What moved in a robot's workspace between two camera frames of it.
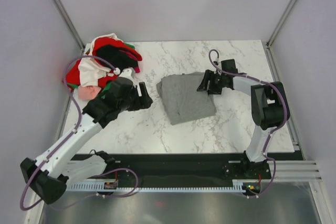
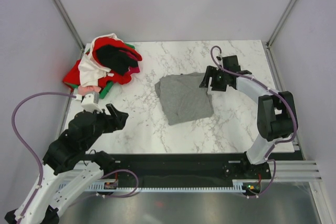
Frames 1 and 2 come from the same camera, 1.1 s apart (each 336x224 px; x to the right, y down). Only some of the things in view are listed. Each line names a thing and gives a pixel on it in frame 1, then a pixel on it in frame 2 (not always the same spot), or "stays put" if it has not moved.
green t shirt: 105,88 stays put
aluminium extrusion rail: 300,171 stays put
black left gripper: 144,102 → 116,121
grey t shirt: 181,100 stays put
